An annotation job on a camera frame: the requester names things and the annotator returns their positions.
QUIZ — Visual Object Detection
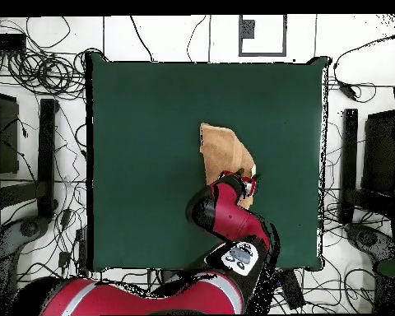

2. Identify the orange terry towel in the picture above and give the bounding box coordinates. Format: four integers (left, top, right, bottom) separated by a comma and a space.
198, 122, 258, 211

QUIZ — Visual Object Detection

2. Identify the wide black power strip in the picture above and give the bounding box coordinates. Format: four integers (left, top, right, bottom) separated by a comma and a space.
278, 269, 306, 310

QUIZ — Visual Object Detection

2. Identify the dark green table cloth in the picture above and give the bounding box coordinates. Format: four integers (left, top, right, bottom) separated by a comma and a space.
85, 52, 332, 273

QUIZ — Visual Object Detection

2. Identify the narrow black power strip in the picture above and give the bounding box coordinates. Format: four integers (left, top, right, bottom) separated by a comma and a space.
74, 225, 91, 280

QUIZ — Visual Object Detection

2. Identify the black rectangular box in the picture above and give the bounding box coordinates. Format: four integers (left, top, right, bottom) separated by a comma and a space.
0, 32, 27, 51

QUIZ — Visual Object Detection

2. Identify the black power adapter with cable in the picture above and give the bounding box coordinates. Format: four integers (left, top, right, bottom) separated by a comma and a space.
332, 27, 395, 104

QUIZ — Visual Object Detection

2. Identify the black floor cable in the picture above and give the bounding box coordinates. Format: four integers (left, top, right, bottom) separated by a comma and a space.
129, 15, 156, 63
186, 15, 207, 63

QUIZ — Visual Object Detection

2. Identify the grey square frame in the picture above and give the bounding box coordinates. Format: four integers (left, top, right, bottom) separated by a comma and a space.
238, 14, 288, 58

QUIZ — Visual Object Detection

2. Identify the coiled black cable bundle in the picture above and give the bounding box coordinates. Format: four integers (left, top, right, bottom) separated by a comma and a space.
6, 47, 88, 100

